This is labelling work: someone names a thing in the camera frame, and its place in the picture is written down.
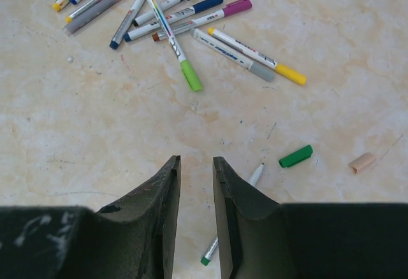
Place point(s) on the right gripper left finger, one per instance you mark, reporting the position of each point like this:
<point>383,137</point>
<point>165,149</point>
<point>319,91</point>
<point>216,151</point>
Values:
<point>132,237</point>

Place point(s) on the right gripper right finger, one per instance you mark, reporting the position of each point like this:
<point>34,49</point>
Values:
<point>261,238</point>

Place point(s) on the green end marker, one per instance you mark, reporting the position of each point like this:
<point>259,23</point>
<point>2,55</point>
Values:
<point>213,246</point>

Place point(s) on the dark green marker cap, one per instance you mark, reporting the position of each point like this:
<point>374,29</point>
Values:
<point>296,157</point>

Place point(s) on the beige marker cap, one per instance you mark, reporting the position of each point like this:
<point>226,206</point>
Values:
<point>362,162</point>

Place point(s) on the grey cap marker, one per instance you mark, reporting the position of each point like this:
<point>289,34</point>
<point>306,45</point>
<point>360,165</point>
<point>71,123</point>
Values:
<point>254,67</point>

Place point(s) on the yellow cap white marker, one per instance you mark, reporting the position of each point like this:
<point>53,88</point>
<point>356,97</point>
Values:
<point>281,69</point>

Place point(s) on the light green cap marker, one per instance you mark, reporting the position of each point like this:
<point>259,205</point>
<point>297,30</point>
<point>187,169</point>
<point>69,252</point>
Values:
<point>187,70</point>

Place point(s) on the grey translucent pen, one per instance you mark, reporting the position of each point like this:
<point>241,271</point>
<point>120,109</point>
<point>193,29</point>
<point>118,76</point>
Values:
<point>85,18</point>

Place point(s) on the magenta cap marker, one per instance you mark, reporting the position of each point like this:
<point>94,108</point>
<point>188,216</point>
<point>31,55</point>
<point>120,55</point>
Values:
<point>229,10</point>

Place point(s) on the dark blue cap marker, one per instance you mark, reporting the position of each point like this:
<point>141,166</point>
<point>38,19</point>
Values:
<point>172,18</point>

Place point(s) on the blue cap long marker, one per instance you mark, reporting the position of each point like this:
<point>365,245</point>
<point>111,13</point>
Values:
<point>126,23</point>

